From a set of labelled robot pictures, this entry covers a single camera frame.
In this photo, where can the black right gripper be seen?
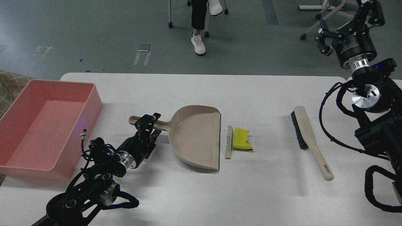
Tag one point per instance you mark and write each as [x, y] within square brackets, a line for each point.
[355, 47]

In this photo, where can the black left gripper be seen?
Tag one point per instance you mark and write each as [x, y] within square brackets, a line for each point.
[135, 147]

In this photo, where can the beige plastic dustpan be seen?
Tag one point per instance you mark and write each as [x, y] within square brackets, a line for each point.
[194, 134]

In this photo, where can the yellow green sponge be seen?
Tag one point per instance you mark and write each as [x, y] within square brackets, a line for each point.
[240, 138]

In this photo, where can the beige hand brush black bristles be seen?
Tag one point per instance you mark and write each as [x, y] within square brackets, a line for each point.
[307, 141]

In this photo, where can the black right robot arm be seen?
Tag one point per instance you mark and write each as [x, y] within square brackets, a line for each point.
[371, 96]

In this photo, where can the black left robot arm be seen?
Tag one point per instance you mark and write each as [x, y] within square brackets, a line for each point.
[94, 189]

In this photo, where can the pink plastic bin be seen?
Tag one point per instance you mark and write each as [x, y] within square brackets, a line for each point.
[41, 130]

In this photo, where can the seated person legs white sneakers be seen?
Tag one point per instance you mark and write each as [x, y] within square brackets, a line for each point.
[199, 12]

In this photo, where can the beige patterned cloth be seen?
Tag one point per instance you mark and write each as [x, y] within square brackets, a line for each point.
[11, 85]

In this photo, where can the white rolling chair frame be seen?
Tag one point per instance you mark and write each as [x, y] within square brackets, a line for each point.
[327, 9]

